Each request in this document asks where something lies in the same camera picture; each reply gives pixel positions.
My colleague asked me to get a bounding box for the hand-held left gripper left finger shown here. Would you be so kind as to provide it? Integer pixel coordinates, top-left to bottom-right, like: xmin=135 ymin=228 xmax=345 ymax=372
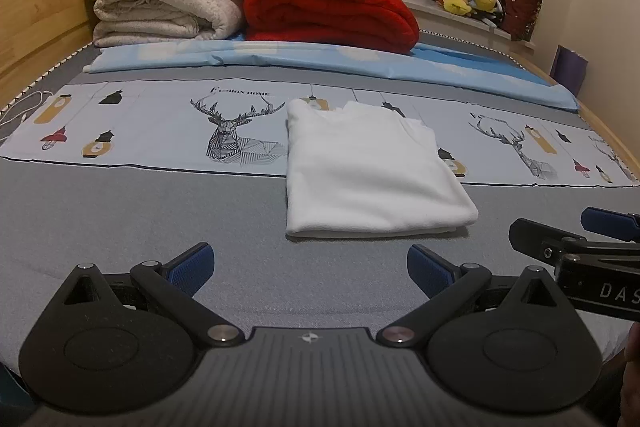
xmin=62 ymin=242 xmax=246 ymax=349

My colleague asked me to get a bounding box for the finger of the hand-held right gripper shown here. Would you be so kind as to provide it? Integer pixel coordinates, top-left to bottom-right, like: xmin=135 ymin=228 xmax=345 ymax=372
xmin=508 ymin=217 xmax=592 ymax=264
xmin=580 ymin=206 xmax=640 ymax=242

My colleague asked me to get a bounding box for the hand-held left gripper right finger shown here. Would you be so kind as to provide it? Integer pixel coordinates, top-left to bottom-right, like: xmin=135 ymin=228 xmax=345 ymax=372
xmin=375 ymin=243 xmax=567 ymax=349

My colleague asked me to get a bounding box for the white t-shirt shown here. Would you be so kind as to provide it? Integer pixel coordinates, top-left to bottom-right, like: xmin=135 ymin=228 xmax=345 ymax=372
xmin=284 ymin=98 xmax=480 ymax=239

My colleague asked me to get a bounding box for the person's teal clothing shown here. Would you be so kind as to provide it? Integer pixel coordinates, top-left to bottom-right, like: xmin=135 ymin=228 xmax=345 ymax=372
xmin=0 ymin=364 xmax=32 ymax=410

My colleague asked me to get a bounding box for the dark red cushion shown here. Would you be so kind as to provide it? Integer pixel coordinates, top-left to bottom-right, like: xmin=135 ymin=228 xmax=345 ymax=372
xmin=501 ymin=0 xmax=545 ymax=43

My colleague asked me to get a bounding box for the white windowsill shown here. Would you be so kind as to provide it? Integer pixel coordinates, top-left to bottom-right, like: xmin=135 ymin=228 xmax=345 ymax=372
xmin=399 ymin=0 xmax=536 ymax=54

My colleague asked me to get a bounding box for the light blue sheet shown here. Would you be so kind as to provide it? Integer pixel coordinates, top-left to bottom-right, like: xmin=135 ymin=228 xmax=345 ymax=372
xmin=82 ymin=38 xmax=579 ymax=110

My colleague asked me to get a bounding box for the red folded blanket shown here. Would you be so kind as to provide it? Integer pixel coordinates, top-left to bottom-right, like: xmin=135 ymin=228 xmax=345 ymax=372
xmin=243 ymin=0 xmax=421 ymax=55

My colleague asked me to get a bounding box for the white cable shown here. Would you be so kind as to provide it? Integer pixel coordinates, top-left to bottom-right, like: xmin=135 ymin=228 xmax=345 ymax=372
xmin=0 ymin=89 xmax=55 ymax=128

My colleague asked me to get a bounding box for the wooden bed frame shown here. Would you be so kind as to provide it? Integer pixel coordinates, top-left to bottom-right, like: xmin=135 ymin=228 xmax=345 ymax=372
xmin=0 ymin=0 xmax=137 ymax=108

